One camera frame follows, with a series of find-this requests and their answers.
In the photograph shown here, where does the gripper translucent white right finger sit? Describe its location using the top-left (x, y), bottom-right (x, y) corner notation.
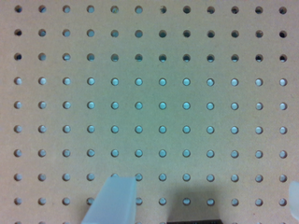
top-left (289, 181), bottom-right (299, 219)

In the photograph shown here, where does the gripper translucent white left finger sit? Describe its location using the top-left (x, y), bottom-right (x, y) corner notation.
top-left (81, 176), bottom-right (136, 224)

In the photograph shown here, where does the brown perforated pegboard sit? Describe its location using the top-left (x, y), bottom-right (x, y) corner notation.
top-left (0, 0), bottom-right (299, 224)

